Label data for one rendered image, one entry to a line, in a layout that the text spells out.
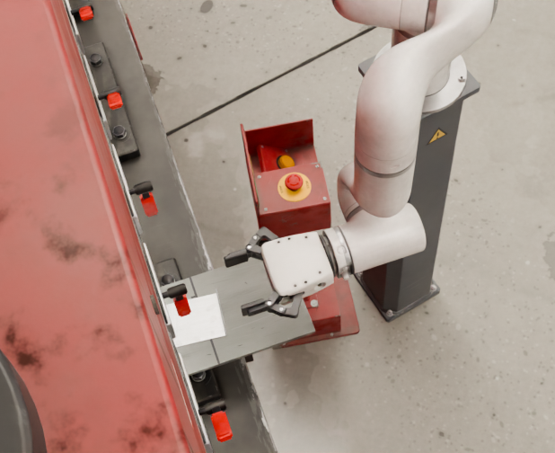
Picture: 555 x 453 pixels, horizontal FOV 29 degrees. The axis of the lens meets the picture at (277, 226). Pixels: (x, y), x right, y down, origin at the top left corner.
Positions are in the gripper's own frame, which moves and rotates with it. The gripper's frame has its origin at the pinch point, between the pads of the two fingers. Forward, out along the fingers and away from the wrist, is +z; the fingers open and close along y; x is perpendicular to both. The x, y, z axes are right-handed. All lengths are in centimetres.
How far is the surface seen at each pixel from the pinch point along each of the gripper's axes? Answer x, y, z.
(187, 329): -18.5, 3.0, 10.3
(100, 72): -29, 71, 12
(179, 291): 6.2, -0.7, 9.5
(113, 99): 12.0, 33.8, 10.1
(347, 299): -118, 38, -34
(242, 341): -18.5, -2.6, 1.6
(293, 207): -41, 32, -19
